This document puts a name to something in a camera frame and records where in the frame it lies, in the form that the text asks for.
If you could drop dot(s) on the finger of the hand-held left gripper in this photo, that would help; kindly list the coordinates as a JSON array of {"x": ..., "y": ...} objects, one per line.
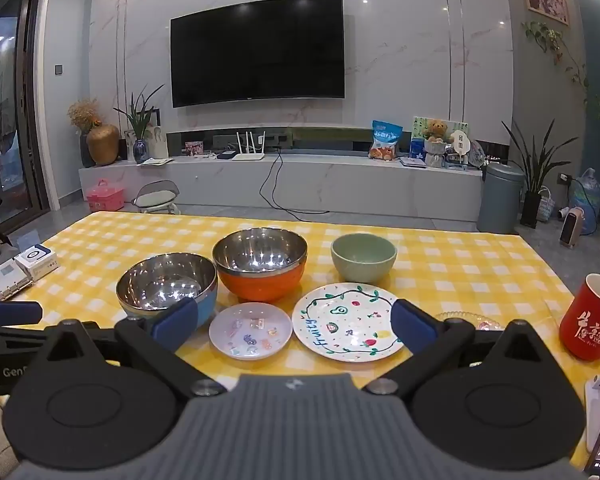
[{"x": 15, "y": 311}]

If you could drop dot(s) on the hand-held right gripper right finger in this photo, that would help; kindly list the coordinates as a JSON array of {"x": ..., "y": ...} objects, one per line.
[{"x": 411, "y": 322}]

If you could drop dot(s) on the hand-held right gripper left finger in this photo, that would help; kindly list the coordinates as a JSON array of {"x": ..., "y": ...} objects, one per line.
[{"x": 172, "y": 321}]

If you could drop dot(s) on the blue steel bowl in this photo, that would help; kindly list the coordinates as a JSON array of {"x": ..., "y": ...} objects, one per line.
[{"x": 150, "y": 285}]

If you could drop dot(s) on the large white painted plate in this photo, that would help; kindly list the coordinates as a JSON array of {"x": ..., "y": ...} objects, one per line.
[{"x": 350, "y": 320}]

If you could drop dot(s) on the green ceramic bowl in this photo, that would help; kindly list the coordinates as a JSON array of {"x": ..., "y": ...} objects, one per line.
[{"x": 362, "y": 270}]

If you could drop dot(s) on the clear glass plate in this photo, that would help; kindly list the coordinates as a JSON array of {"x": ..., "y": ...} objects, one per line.
[{"x": 485, "y": 321}]

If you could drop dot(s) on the small white printed plate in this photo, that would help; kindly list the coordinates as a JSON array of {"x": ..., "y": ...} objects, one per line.
[{"x": 250, "y": 335}]

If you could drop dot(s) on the orange steel bowl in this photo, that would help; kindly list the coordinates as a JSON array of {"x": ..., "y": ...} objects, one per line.
[{"x": 260, "y": 285}]

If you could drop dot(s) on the white device boxes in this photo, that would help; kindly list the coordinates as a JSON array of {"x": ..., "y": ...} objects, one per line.
[{"x": 7, "y": 280}]

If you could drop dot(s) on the white box with blue print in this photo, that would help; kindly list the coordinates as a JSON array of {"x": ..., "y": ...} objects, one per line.
[{"x": 37, "y": 259}]

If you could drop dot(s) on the yellow checked tablecloth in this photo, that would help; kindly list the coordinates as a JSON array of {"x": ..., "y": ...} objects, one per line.
[{"x": 445, "y": 260}]

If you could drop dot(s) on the grey round stool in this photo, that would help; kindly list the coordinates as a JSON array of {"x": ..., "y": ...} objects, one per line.
[{"x": 155, "y": 197}]

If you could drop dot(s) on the pink storage box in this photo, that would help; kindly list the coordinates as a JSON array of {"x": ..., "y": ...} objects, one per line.
[{"x": 105, "y": 197}]

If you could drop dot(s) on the grey trash bin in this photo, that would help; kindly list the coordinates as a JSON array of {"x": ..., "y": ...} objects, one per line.
[{"x": 500, "y": 200}]

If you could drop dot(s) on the white marble television cabinet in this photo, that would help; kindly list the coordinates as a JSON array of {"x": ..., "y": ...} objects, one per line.
[{"x": 340, "y": 185}]

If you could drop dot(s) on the tall potted plant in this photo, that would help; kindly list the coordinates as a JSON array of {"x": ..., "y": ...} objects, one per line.
[{"x": 530, "y": 210}]

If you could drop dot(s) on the small photo card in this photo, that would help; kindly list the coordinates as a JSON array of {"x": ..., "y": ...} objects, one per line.
[{"x": 194, "y": 148}]

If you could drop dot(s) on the small black box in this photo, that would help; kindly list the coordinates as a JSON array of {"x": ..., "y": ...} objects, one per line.
[{"x": 225, "y": 154}]

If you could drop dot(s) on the red cup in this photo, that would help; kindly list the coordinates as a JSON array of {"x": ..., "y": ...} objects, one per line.
[{"x": 587, "y": 325}]

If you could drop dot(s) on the teddy bear bouquet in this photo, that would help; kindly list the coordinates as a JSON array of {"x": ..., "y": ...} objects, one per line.
[{"x": 435, "y": 147}]

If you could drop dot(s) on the woven basket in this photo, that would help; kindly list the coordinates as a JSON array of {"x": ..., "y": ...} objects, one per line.
[{"x": 546, "y": 207}]

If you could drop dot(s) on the blue snack bag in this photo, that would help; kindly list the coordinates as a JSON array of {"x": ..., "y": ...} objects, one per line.
[{"x": 383, "y": 140}]

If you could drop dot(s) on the white router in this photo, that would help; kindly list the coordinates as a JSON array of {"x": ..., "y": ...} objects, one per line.
[{"x": 248, "y": 152}]

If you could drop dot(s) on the white round hand fan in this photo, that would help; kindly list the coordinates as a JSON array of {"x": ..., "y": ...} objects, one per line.
[{"x": 458, "y": 142}]

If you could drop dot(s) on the small space heater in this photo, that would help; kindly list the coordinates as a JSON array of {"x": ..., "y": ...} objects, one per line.
[{"x": 572, "y": 227}]

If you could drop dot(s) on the golden vase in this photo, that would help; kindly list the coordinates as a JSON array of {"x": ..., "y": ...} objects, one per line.
[{"x": 102, "y": 145}]

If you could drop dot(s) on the green plant in blue vase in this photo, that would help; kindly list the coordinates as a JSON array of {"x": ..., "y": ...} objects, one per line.
[{"x": 141, "y": 130}]

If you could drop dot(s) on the green picture board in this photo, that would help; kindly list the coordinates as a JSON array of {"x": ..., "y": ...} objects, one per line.
[{"x": 419, "y": 126}]

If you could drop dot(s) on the glass sliding door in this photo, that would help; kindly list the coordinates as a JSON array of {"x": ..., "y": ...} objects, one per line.
[{"x": 10, "y": 110}]

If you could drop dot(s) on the dried flowers in dark vase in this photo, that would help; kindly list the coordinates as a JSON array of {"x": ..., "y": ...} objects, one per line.
[{"x": 84, "y": 116}]

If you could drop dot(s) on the blue water bottle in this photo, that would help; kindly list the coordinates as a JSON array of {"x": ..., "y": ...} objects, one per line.
[{"x": 590, "y": 195}]

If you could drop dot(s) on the hanging vine plant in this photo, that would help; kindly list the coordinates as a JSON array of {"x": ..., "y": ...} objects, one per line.
[{"x": 550, "y": 37}]

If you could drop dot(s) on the wall light switch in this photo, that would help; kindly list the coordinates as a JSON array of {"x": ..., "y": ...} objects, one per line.
[{"x": 58, "y": 69}]

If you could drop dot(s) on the black wall television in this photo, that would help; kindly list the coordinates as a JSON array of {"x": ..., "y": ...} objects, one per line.
[{"x": 255, "y": 50}]

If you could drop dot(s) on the framed wall picture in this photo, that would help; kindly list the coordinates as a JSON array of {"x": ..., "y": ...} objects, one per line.
[{"x": 545, "y": 0}]

